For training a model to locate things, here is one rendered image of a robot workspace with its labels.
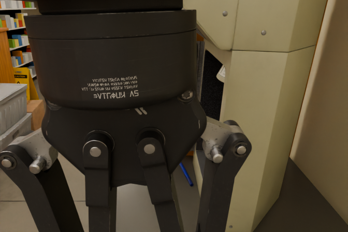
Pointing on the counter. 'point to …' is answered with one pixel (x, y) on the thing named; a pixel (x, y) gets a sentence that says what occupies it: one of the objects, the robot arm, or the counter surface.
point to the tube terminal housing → (266, 77)
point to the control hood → (215, 16)
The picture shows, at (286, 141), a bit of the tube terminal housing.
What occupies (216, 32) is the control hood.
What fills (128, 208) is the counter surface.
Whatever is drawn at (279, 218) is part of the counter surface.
